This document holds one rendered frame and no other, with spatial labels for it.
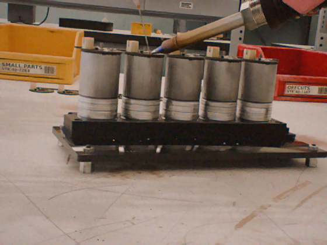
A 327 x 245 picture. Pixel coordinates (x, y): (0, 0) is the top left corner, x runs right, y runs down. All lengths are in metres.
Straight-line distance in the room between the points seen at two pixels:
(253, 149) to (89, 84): 0.11
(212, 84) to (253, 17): 0.07
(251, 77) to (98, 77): 0.11
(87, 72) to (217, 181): 0.10
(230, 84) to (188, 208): 0.13
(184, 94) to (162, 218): 0.13
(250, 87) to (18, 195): 0.18
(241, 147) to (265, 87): 0.06
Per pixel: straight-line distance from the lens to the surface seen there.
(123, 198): 0.26
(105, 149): 0.30
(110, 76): 0.33
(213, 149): 0.33
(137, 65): 0.33
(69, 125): 0.33
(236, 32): 2.73
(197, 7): 2.67
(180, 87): 0.35
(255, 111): 0.37
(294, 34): 5.05
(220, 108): 0.36
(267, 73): 0.37
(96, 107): 0.33
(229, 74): 0.36
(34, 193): 0.26
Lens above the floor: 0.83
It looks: 10 degrees down
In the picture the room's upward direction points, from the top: 5 degrees clockwise
